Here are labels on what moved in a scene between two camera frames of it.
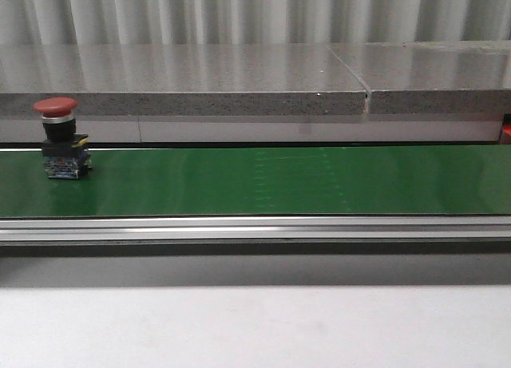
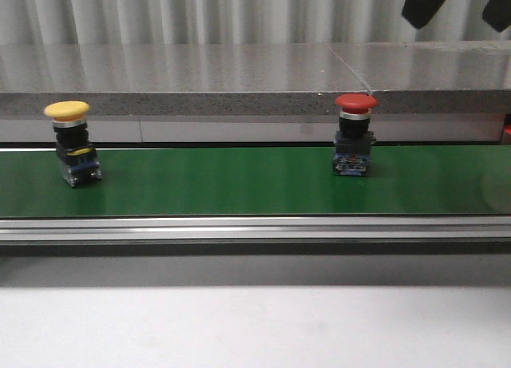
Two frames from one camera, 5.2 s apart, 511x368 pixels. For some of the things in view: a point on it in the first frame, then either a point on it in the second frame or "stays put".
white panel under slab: x=265 y=131 stays put
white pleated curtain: x=251 y=14 stays put
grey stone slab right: x=467 y=77 stays put
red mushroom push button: x=66 y=153 -> x=353 y=142
